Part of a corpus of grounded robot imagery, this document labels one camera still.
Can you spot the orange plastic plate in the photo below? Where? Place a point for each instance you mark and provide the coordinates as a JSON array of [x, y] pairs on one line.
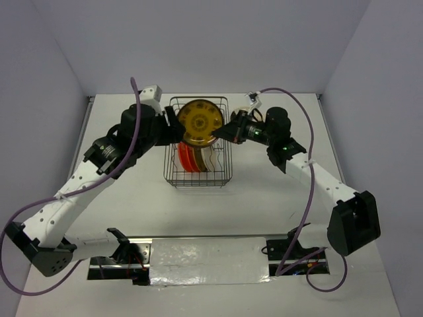
[[184, 158]]

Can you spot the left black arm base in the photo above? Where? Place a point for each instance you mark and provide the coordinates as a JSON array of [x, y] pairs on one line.
[[133, 258]]

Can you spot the brown patterned plate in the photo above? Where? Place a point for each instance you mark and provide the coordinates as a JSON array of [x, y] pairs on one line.
[[200, 119], [200, 161]]

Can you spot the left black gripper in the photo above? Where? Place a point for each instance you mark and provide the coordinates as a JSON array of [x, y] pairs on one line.
[[172, 134]]

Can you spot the aluminium table rail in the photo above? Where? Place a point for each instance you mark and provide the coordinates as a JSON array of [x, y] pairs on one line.
[[86, 117], [335, 154]]

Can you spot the wire dish rack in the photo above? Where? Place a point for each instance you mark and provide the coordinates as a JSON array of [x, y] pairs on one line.
[[174, 173]]

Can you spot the cream plate with black mark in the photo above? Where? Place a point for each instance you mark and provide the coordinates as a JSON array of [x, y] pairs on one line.
[[243, 109]]

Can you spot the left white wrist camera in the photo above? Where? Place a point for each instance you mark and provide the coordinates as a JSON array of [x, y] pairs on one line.
[[151, 95]]

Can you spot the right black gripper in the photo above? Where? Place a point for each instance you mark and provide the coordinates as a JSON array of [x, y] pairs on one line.
[[230, 131]]

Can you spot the right aluminium table rail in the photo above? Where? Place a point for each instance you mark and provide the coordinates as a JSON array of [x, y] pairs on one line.
[[335, 154]]

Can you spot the left aluminium table rail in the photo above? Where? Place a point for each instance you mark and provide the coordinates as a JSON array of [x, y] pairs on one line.
[[86, 117]]

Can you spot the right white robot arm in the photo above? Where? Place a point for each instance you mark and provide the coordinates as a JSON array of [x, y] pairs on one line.
[[354, 220]]

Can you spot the silver foil tape panel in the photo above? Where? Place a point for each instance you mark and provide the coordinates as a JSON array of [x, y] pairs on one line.
[[208, 261]]

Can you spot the cream white plate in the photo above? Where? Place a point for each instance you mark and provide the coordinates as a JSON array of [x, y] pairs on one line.
[[211, 159]]

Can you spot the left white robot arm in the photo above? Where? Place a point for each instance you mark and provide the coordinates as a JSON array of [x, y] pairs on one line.
[[44, 238]]

